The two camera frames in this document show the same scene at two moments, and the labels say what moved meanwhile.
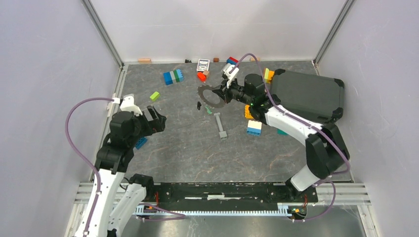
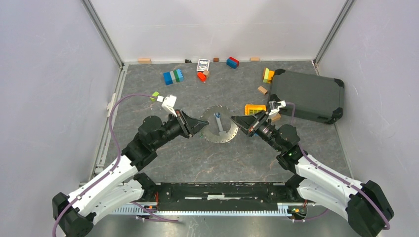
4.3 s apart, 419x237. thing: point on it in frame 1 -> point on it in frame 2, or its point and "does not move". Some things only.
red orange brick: (201, 77) does not move
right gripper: (224, 94) -> (250, 124)
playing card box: (203, 64) does not move
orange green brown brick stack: (268, 75) does not move
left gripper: (157, 124) -> (189, 126)
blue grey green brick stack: (174, 76) does not move
